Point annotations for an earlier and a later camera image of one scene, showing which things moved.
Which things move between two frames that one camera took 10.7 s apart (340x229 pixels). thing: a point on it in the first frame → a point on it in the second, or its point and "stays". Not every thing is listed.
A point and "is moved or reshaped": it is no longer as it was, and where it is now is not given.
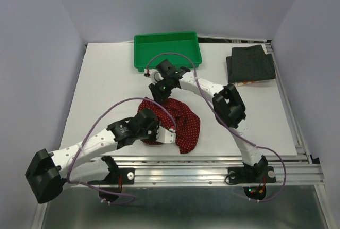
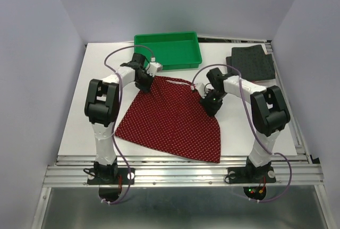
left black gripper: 155,125 → 146,88
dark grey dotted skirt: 249,64 stays
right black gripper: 159,95 → 211,109
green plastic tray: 147,45 stays
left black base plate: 118,176 stays
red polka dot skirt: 178,118 is moved or reshaped
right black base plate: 243,175 stays
